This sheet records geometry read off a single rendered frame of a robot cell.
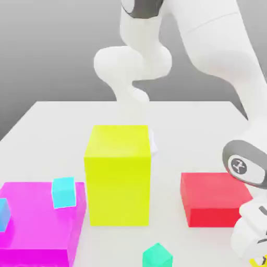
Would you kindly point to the large red box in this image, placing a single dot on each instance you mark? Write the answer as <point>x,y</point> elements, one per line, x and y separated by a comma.
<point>210,194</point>

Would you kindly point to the small cyan cube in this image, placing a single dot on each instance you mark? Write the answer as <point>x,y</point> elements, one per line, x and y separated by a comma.
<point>63,193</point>

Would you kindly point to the large yellow box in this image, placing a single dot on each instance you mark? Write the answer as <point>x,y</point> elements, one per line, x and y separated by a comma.
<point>117,177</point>

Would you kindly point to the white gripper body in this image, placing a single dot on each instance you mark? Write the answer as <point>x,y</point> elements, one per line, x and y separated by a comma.
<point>246,237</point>

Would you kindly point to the small green cube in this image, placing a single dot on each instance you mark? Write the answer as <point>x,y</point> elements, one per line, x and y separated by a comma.
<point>157,256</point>

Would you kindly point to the small blue cube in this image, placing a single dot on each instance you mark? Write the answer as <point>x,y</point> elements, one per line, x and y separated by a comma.
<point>3,214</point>

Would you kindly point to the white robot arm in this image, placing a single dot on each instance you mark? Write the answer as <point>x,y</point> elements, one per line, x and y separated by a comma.
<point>219,48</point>

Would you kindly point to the large magenta box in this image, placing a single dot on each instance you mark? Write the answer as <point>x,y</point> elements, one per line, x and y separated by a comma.
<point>35,225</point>

